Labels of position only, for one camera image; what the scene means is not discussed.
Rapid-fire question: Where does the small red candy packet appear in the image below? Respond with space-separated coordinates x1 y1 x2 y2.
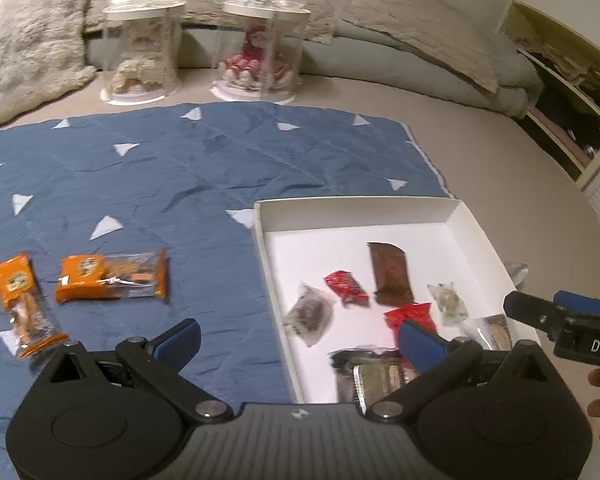
323 269 371 308

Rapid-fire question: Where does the blue blanket with white triangles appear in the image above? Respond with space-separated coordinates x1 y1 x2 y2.
0 102 456 480

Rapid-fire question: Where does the small white green snack packet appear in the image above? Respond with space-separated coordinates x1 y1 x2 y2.
426 282 469 326

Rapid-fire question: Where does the clear packet with brown bar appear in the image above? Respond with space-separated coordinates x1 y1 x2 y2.
461 313 513 352

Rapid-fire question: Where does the wooden bedside shelf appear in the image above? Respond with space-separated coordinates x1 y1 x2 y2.
494 0 600 192

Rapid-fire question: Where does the crumpled silver wrapper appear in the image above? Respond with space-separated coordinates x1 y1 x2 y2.
502 260 532 287

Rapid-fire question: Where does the clear case with red doll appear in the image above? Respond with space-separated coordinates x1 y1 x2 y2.
210 0 311 105

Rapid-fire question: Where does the white cardboard box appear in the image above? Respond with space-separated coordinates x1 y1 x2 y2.
253 197 529 407

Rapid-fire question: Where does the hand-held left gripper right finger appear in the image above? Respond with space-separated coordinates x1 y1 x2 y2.
370 319 552 420

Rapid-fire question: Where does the fluffy cream pillow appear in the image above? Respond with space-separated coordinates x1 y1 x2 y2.
0 0 99 132

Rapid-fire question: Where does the beige textured bedspread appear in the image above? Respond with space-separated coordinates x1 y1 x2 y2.
82 0 502 94

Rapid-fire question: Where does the brown foil snack packet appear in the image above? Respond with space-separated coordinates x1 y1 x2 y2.
367 241 415 307

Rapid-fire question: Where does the clear case with white doll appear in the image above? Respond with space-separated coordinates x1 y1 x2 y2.
100 0 187 106

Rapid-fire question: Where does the long orange clear-window snack packet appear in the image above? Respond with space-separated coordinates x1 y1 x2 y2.
0 252 70 361

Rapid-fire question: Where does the clear brown cake snack packet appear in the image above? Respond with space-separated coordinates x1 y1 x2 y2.
283 283 337 349

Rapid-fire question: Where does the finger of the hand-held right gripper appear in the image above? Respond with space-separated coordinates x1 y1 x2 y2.
503 291 567 333
553 289 600 317

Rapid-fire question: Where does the person's right hand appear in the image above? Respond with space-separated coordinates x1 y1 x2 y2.
586 369 600 420

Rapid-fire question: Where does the red snack packet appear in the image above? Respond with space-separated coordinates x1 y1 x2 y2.
383 303 439 350

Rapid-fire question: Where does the short orange snack packet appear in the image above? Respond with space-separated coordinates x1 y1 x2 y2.
55 247 171 305

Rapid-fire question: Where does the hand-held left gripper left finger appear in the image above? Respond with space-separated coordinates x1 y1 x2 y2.
44 317 234 419

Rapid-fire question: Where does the large clear tray snack packet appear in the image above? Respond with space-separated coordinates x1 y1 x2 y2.
330 347 422 414

